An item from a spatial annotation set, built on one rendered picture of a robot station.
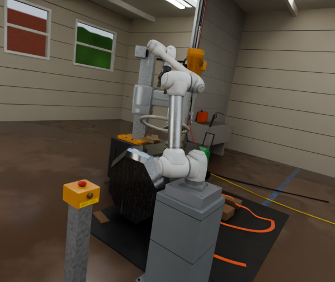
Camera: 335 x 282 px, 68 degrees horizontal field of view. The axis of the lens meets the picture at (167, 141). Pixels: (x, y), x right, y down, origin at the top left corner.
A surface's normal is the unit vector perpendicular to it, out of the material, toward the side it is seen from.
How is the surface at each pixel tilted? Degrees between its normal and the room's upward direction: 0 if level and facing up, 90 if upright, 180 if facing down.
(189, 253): 90
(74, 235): 90
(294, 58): 90
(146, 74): 90
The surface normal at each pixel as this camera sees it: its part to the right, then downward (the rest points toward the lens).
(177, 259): -0.59, 0.08
